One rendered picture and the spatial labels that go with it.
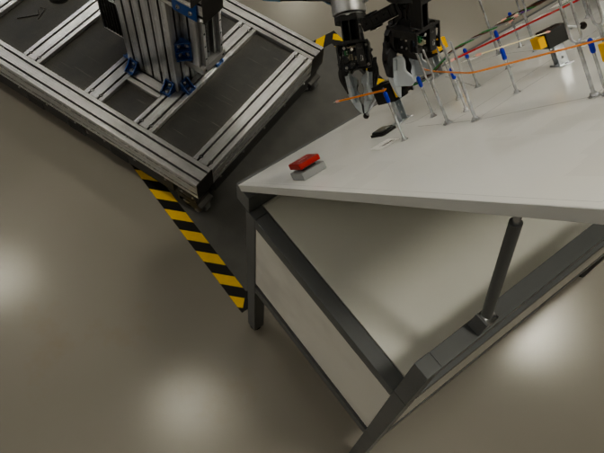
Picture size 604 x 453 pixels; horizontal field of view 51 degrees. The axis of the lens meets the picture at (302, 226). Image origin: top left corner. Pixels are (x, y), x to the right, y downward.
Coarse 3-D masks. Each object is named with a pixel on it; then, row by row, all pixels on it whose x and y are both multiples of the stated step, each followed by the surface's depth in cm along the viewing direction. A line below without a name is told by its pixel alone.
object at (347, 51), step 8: (344, 16) 135; (352, 16) 135; (360, 16) 137; (336, 24) 140; (344, 24) 138; (352, 24) 137; (344, 32) 138; (352, 32) 138; (344, 40) 136; (352, 40) 136; (360, 40) 135; (368, 40) 135; (336, 48) 136; (344, 48) 138; (352, 48) 136; (360, 48) 136; (368, 48) 135; (344, 56) 138; (352, 56) 138; (360, 56) 136; (368, 56) 137; (344, 64) 138; (352, 64) 137; (360, 64) 136; (368, 64) 137; (352, 72) 143
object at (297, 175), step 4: (316, 164) 127; (320, 164) 127; (324, 164) 128; (308, 168) 127; (312, 168) 126; (316, 168) 127; (320, 168) 127; (324, 168) 128; (296, 172) 129; (300, 172) 127; (304, 172) 126; (308, 172) 126; (312, 172) 127; (316, 172) 127; (292, 176) 130; (296, 176) 129; (300, 176) 127; (304, 176) 126; (308, 176) 126; (296, 180) 130; (300, 180) 128; (304, 180) 126
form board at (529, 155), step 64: (448, 64) 176; (512, 64) 139; (576, 64) 115; (448, 128) 114; (512, 128) 97; (576, 128) 85; (256, 192) 144; (320, 192) 115; (384, 192) 96; (448, 192) 84; (512, 192) 75; (576, 192) 67
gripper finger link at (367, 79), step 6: (366, 72) 140; (366, 78) 140; (372, 78) 142; (366, 84) 142; (372, 84) 142; (366, 90) 142; (366, 96) 143; (372, 96) 142; (366, 102) 143; (366, 108) 143
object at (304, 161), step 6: (306, 156) 129; (312, 156) 127; (318, 156) 127; (294, 162) 129; (300, 162) 127; (306, 162) 126; (312, 162) 127; (294, 168) 128; (300, 168) 126; (306, 168) 127
